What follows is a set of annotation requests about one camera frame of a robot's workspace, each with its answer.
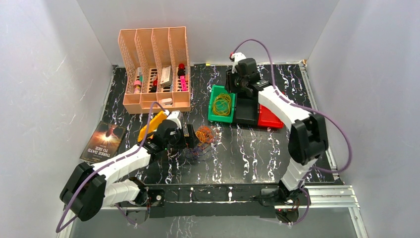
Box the orange cable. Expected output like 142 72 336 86
195 125 215 145

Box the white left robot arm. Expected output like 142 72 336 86
59 119 199 221

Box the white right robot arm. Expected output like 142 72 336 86
225 53 329 205

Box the green plastic bin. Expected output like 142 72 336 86
208 85 236 123

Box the yellow plastic bin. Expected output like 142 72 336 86
137 110 170 142

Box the black plastic bin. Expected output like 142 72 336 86
233 98 259 126

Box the white stapler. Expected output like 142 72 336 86
160 98 173 106

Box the red plastic bin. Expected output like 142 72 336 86
258 105 284 128

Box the pink highlighter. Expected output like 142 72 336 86
180 75 188 91

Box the red black stamp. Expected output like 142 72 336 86
177 63 186 77

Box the white box in organizer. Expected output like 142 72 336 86
160 66 173 87

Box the dark illustrated book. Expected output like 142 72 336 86
80 121 126 163

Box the peach desk file organizer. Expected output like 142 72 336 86
118 26 192 114

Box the yellow cable coil in bin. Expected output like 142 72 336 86
211 93 233 117

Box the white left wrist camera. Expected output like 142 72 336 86
166 111 183 128

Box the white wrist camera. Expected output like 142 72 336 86
166 111 183 128
229 52 246 74

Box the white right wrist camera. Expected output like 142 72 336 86
229 52 246 74

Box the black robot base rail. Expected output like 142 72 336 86
116 178 313 227

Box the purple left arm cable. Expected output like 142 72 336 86
55 101 168 234

